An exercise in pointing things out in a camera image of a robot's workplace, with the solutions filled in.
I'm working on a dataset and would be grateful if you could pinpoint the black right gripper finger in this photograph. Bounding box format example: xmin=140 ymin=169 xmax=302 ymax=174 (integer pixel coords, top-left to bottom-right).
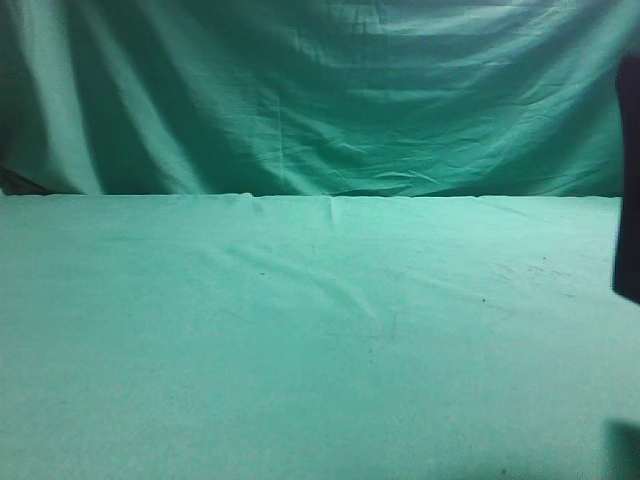
xmin=612 ymin=52 xmax=639 ymax=303

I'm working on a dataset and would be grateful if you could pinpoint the green table cloth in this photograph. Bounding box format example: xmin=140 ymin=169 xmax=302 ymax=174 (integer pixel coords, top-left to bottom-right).
xmin=1 ymin=195 xmax=639 ymax=479

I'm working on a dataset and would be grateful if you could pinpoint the green backdrop cloth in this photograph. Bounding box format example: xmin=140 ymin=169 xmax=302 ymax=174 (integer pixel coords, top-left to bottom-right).
xmin=1 ymin=1 xmax=639 ymax=197

